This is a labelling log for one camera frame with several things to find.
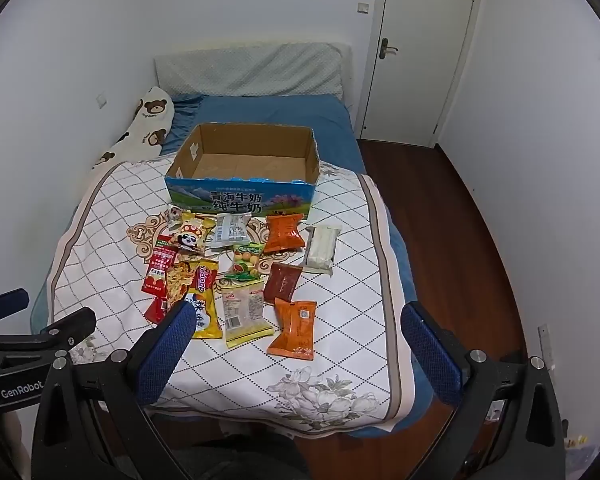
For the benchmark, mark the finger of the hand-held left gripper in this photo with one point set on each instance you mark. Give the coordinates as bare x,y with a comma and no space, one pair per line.
75,322
5,302

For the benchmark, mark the panda print snack packet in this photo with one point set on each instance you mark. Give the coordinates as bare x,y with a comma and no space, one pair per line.
190,241

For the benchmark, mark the dark red snack packet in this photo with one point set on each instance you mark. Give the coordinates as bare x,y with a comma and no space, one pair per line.
284,282

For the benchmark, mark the white door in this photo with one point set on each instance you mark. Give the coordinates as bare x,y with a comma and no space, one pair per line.
420,60

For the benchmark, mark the white diamond pattern quilt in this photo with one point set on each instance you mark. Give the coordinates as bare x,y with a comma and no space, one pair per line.
355,285

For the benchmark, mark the orange snack packet white label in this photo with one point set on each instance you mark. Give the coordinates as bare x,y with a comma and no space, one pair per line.
292,330

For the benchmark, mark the grey white snack packet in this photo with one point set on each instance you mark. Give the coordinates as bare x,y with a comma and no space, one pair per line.
230,230

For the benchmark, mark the small red snack packet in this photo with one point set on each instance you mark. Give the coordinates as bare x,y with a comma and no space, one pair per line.
156,310

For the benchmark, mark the white light switch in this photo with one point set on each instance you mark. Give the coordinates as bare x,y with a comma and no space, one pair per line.
363,7

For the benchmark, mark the bear print pillow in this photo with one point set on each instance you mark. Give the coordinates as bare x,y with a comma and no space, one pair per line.
145,125

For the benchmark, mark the clear yellow-edged snack packet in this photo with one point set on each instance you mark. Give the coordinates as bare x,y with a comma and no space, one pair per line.
245,315

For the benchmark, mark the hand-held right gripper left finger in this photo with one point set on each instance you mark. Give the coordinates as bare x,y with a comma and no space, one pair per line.
165,355

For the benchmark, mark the green snack packet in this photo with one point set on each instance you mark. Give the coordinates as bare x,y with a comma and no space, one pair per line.
245,260

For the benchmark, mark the small brown white packet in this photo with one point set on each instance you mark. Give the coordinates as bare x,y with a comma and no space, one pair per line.
173,215

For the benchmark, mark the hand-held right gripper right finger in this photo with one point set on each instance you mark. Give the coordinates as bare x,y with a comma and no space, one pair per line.
430,355

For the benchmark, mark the grey headboard cushion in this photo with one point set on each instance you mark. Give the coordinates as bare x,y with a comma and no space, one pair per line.
255,72

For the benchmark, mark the blue bed sheet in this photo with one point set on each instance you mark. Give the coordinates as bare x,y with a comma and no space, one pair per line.
280,110

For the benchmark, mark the white wall outlet strip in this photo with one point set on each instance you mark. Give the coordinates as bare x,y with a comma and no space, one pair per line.
545,345

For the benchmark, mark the yellow red wafer packet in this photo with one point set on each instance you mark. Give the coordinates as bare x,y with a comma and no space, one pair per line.
206,290

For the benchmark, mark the cardboard box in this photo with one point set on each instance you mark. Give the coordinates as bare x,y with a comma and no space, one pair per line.
240,200

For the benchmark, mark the long red snack packet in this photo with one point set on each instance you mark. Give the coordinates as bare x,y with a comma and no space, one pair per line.
157,267

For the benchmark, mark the white clear snack packet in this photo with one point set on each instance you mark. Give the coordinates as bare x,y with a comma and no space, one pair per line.
322,250

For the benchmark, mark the pile of plastic bags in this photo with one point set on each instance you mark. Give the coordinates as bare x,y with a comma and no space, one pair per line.
577,452

